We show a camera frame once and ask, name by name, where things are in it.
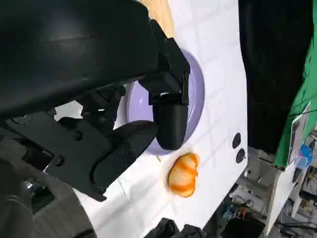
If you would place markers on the beige towel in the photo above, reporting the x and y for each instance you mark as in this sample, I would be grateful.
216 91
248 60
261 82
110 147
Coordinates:
161 17

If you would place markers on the black backdrop curtain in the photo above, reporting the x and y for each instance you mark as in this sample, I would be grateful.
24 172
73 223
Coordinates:
272 74

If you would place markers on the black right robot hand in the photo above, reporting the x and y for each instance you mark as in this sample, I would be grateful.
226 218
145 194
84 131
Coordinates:
178 229

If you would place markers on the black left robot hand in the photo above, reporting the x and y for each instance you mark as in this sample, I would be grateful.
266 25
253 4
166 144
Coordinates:
62 49

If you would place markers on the green backdrop cloth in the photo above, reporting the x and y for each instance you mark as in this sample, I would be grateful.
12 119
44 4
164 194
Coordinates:
299 99

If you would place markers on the white workshop desk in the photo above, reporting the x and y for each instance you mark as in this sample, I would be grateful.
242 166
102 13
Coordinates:
280 198

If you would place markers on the orange and white bread roll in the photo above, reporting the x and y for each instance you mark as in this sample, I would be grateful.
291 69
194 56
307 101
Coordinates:
184 176

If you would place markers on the lilac plate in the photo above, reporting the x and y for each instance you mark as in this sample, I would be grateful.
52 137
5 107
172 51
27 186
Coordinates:
195 99

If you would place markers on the printed paper sheet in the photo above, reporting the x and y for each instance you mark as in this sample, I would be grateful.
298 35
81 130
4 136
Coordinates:
301 138

